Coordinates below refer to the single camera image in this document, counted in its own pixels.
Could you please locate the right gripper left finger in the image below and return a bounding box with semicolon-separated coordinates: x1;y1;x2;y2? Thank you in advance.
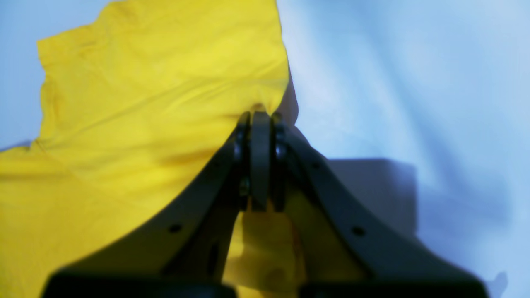
43;112;272;298

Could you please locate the orange T-shirt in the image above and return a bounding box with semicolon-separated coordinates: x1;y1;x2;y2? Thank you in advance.
1;0;289;298

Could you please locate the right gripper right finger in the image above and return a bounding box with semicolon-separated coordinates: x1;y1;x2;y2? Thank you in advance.
270;114;487;298

